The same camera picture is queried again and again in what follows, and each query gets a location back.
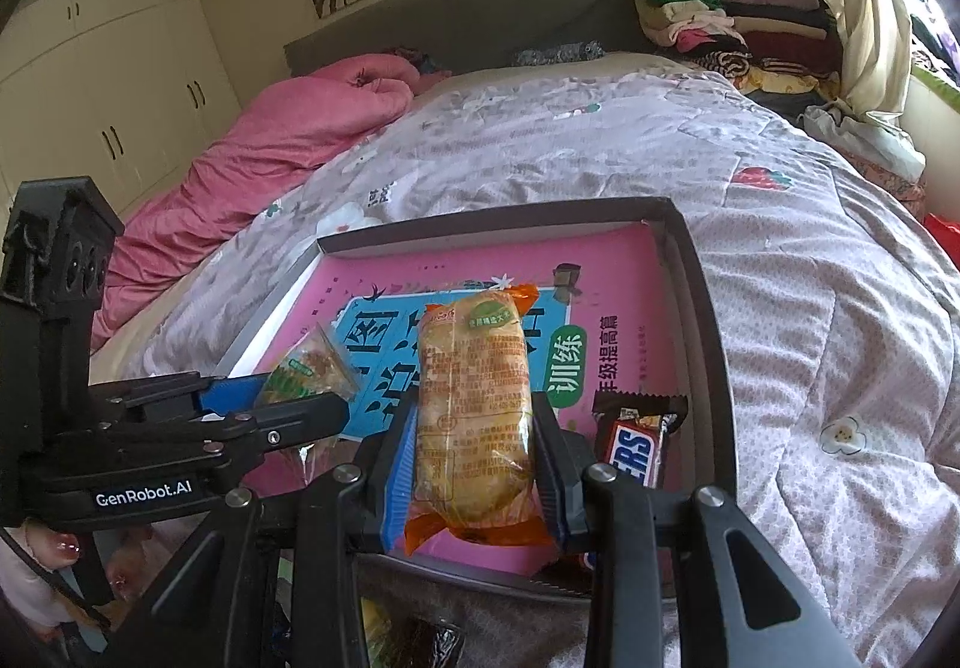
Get dark shallow cardboard box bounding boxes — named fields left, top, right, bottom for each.
left=205, top=197, right=737, bottom=579

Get pile of folded clothes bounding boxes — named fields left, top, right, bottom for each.
left=635, top=0, right=843, bottom=118

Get dark grey headboard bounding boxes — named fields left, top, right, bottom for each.
left=285, top=0, right=654, bottom=75

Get cream wardrobe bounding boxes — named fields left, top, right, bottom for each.
left=2, top=0, right=239, bottom=215

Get pink blanket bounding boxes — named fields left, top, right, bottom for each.
left=89, top=54, right=451, bottom=350

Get black cartoon snack pack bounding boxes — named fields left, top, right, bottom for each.
left=361, top=598, right=464, bottom=668

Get clear pack brown rice cakes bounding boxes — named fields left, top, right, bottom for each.
left=254, top=326, right=359, bottom=408

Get red plastic bag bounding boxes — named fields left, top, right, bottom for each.
left=923, top=213, right=960, bottom=269

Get orange bread pack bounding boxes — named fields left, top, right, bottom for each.
left=404, top=285, right=551, bottom=554

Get Snickers chocolate bar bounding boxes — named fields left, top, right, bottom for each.
left=582, top=387, right=690, bottom=573

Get pink and blue book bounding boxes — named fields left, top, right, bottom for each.
left=239, top=223, right=679, bottom=577

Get floral mauve quilt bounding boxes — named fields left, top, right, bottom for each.
left=118, top=52, right=960, bottom=668

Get person's left hand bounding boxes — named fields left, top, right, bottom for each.
left=2, top=519, right=197, bottom=643

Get cream curtain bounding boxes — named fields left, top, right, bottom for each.
left=779, top=0, right=925, bottom=122

